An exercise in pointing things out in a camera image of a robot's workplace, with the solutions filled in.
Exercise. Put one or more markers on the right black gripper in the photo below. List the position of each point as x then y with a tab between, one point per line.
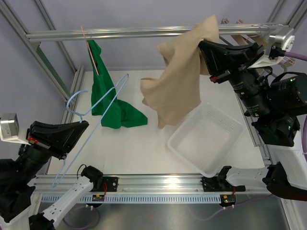
219	57

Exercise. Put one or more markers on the grey plastic hanger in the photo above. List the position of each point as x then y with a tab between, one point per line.
262	41

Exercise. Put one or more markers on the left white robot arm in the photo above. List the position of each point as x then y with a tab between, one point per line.
29	201

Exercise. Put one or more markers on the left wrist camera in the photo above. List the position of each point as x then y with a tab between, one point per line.
10	130

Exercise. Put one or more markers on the wooden hanger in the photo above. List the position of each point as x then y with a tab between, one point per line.
239	39
279	39

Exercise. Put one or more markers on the beige t shirt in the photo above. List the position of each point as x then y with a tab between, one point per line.
177	91

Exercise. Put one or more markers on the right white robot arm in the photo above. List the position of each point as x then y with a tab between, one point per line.
286	179

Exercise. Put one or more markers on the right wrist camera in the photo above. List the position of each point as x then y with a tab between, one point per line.
280	41

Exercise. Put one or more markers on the aluminium hanging rail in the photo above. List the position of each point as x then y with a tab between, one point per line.
115	33

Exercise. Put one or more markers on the wooden hanger front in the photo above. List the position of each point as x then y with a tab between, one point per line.
239	39

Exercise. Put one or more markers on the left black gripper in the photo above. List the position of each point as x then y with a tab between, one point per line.
58	138

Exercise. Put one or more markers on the white slotted cable duct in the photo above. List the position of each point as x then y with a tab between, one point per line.
151	199

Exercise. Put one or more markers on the wooden hanger rear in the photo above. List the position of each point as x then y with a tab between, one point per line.
279	39

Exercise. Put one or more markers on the pink wire hanger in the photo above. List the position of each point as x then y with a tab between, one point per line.
90	51

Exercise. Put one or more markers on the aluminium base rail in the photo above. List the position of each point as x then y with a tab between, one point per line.
132	184

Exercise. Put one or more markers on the green t shirt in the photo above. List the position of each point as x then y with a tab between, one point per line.
116	113

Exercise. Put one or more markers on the white plastic basket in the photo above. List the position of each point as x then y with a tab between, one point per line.
205	139

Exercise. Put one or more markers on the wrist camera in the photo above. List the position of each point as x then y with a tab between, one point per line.
10	130
280	41

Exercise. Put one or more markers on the left aluminium frame post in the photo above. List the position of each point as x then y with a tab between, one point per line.
9	14

